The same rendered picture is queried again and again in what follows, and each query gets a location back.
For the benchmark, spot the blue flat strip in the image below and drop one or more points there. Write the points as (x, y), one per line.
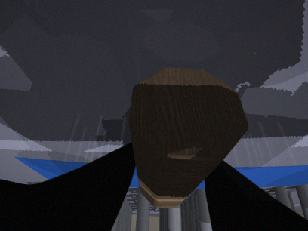
(261, 176)

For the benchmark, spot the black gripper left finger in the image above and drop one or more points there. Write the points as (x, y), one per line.
(85, 199)

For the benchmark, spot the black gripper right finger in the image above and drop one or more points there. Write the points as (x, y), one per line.
(237, 204)

